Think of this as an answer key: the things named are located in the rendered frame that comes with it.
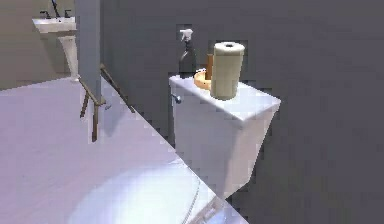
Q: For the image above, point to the dark grey spray bottle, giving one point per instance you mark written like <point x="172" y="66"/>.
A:
<point x="187" y="60"/>

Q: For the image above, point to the white toilet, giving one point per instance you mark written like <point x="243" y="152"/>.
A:
<point x="213" y="140"/>

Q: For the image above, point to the orange wooden roll holder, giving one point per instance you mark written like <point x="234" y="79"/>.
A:
<point x="203" y="79"/>

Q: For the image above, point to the cream paper towel roll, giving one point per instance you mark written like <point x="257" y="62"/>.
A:
<point x="226" y="71"/>

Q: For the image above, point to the brown wooden rack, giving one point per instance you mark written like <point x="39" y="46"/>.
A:
<point x="96" y="96"/>

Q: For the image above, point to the black sink faucet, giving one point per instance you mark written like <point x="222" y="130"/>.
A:
<point x="55" y="10"/>

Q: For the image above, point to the white pedestal sink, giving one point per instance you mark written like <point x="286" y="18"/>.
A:
<point x="63" y="31"/>

